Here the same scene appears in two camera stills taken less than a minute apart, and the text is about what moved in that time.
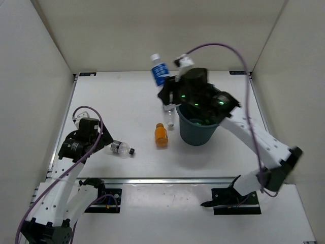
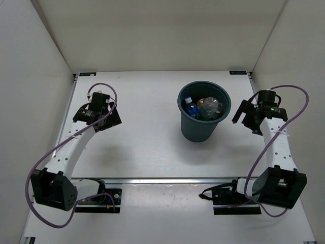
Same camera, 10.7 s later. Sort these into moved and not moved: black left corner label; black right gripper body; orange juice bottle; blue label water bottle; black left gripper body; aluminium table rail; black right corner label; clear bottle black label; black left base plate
Moved: black right gripper body; clear bottle black label; black left gripper body; orange juice bottle; blue label water bottle
Not moved: black right corner label; black left corner label; aluminium table rail; black left base plate
